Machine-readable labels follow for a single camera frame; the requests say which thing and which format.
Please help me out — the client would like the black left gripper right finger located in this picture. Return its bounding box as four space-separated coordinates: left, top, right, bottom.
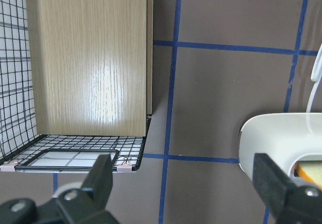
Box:
253 153 321 223

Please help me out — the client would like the white power cord with plug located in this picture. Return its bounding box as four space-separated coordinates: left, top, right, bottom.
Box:
305 42 322 114

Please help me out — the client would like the checkered basket with wooden shelf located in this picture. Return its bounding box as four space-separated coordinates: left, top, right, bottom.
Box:
1 0 153 173

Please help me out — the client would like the yellow bread slice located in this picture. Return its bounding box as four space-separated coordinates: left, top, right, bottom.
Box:
295 161 321 189

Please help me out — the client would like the white toaster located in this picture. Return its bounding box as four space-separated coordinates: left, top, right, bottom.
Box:
238 113 321 187

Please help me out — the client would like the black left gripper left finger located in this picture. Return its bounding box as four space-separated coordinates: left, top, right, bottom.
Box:
54 154 114 211

